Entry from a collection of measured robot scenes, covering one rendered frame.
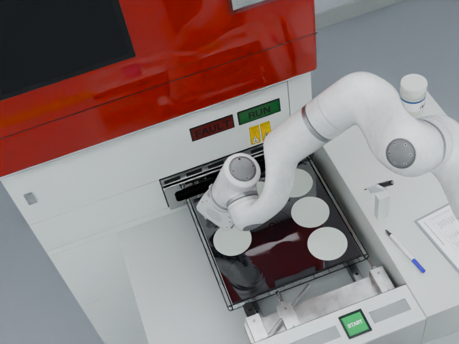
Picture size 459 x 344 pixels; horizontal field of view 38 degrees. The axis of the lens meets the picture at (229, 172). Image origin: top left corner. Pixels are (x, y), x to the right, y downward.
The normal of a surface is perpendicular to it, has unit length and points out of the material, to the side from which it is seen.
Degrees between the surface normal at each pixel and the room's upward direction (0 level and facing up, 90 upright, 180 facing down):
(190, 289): 0
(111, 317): 90
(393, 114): 34
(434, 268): 0
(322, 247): 0
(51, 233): 90
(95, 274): 90
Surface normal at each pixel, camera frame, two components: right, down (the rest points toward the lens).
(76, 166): 0.33, 0.70
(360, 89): -0.43, -0.26
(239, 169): 0.23, -0.42
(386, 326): -0.13, -0.63
